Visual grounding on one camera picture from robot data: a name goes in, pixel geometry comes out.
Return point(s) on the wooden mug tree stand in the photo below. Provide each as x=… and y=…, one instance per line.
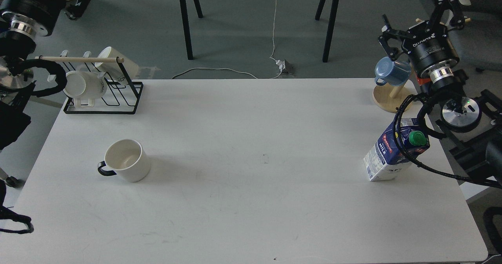
x=392, y=97

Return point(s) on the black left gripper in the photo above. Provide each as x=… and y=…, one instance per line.
x=44, y=12

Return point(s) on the blue hanging mug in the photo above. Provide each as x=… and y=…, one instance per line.
x=394, y=73

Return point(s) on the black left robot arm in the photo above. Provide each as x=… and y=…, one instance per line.
x=21, y=78

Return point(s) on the black wire mug rack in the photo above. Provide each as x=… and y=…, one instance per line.
x=123, y=93

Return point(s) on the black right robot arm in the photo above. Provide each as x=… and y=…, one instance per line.
x=472, y=124

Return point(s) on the black right stand legs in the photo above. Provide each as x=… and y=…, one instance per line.
x=330, y=26

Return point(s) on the white power plug adapter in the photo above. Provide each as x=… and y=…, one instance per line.
x=284, y=67

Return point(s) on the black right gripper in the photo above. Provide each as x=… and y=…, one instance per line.
x=426, y=48

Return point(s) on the white mug black handle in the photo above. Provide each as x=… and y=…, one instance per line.
x=126, y=158

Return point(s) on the white mug on rack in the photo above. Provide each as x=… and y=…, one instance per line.
x=84, y=85

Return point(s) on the blue milk carton green cap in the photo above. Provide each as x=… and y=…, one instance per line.
x=385, y=161

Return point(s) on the grey office chair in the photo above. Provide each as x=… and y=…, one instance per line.
x=479, y=42

